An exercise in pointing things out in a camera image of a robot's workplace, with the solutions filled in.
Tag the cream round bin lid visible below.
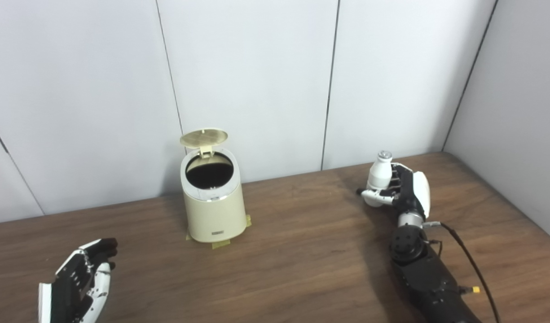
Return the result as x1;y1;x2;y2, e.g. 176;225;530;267
180;129;229;157

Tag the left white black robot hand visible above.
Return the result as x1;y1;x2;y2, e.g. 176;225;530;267
38;238;118;323

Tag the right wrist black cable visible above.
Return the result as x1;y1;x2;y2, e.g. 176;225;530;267
422;221;501;323

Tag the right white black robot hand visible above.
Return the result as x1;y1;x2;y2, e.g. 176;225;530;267
356;162;431;220

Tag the cream-colored bin body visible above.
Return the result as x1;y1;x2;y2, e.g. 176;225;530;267
180;148;247;243

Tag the small white plastic bottle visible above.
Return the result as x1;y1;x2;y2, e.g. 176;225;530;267
364;151;394;208

